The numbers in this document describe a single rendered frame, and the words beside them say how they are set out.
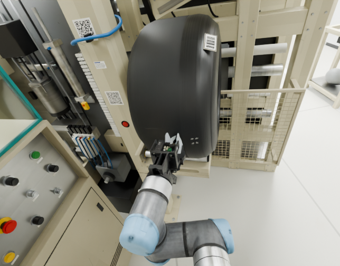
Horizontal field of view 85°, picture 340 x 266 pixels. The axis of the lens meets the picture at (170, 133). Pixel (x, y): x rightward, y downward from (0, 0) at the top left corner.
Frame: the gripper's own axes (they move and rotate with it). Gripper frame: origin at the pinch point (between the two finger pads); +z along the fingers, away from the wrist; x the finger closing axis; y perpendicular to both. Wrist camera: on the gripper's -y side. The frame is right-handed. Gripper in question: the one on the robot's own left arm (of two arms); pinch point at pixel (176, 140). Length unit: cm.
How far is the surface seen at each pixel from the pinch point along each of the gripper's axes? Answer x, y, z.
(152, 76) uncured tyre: 6.6, 20.2, 6.5
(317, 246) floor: -82, -116, 29
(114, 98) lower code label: 34.5, 4.9, 22.3
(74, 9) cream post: 35, 40, 19
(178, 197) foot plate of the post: 23, -113, 50
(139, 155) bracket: 25.6, -23.4, 13.7
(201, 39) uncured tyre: -7.9, 27.7, 15.1
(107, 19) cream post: 28, 36, 26
